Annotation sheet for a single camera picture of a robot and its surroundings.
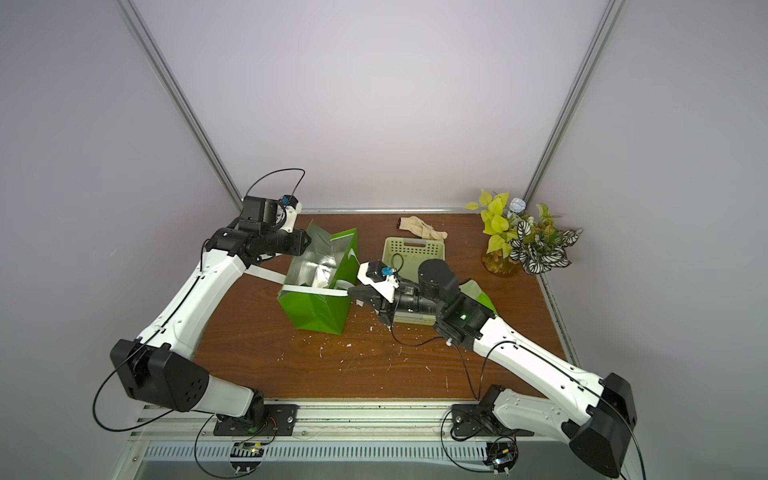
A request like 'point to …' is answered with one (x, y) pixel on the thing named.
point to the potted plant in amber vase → (521, 243)
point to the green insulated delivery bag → (321, 270)
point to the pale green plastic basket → (404, 255)
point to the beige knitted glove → (420, 228)
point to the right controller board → (501, 455)
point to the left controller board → (246, 449)
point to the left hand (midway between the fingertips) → (308, 235)
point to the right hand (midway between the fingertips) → (351, 285)
